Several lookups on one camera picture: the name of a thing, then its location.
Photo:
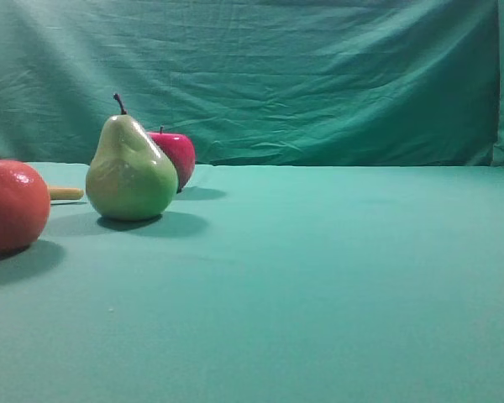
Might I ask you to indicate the orange tangerine fruit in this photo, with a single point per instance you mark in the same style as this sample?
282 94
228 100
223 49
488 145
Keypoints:
24 205

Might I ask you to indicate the green pear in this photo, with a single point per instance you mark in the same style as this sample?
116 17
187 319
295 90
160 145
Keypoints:
129 178

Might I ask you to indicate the red apple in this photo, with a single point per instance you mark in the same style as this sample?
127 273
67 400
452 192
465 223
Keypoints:
180 150

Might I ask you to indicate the yellow banana tip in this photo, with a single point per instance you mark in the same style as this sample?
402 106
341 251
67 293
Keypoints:
65 193

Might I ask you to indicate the green tablecloth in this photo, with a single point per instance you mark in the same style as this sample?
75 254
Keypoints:
267 284

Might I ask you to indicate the green backdrop cloth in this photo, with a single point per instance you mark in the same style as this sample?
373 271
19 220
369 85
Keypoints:
367 83

